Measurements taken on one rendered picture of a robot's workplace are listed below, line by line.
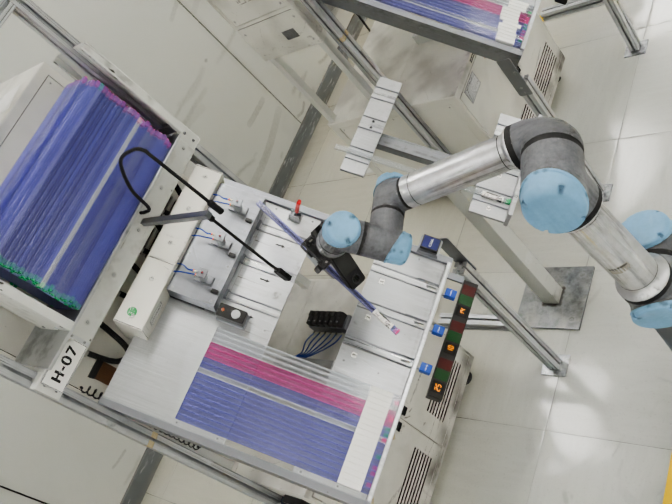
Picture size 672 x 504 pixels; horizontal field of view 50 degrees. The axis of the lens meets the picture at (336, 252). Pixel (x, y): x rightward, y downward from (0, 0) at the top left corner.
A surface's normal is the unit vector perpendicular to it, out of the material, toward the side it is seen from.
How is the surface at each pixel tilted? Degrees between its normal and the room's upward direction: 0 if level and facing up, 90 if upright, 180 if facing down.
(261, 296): 43
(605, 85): 0
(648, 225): 8
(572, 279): 0
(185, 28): 90
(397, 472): 90
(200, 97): 90
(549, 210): 82
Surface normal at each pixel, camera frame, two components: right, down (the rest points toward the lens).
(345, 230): 0.16, -0.20
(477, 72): 0.71, -0.04
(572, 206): -0.24, 0.74
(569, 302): -0.61, -0.53
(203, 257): 0.04, -0.41
